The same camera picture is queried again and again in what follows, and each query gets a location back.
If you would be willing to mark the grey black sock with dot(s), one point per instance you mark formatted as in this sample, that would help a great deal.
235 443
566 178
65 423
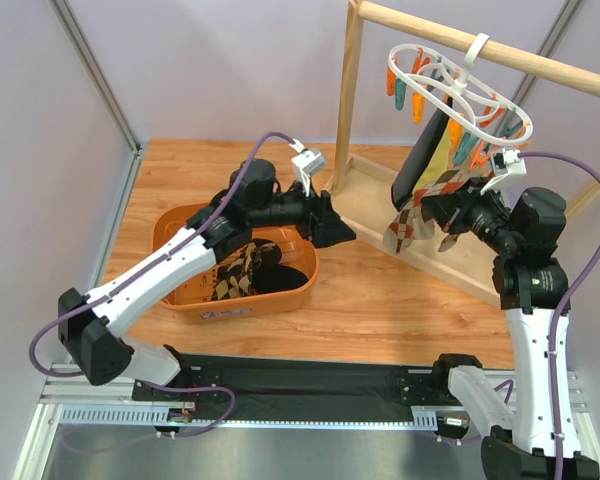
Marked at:
418 159

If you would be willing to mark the wooden hanger rack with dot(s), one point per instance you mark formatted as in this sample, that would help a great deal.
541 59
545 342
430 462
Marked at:
360 186

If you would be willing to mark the left aluminium frame post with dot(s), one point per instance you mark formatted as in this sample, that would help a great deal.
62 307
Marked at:
135 149

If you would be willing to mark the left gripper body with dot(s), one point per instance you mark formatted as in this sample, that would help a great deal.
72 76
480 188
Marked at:
318 218

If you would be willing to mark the yellow grey sock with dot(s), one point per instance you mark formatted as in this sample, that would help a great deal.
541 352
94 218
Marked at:
439 161

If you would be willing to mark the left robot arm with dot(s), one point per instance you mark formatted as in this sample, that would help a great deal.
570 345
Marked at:
93 325

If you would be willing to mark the right aluminium frame post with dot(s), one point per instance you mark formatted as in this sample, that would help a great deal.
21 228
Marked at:
566 15

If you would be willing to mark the white round clip hanger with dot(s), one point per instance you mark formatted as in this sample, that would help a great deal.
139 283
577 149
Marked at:
479 109

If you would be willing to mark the orange plastic basket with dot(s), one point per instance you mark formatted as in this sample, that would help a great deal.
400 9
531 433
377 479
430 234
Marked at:
192 299

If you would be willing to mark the black white-striped sock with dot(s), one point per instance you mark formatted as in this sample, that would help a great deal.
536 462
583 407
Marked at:
268 279

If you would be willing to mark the beige orange argyle sock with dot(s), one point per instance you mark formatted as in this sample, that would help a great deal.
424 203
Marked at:
412 223

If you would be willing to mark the brown argyle sock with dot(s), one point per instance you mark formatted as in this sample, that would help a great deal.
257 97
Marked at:
256 253
225 285

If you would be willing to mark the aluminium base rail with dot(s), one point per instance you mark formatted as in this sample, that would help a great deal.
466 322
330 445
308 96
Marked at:
82 403

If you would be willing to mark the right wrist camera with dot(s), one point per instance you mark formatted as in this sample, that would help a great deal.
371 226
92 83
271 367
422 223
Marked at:
508 167

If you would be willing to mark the aluminium frame post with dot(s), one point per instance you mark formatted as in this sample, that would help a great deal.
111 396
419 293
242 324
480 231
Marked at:
566 15
135 149

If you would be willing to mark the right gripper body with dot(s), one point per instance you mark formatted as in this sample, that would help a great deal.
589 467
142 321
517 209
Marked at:
457 206

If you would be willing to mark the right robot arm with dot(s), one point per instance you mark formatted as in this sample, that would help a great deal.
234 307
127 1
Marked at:
536 438

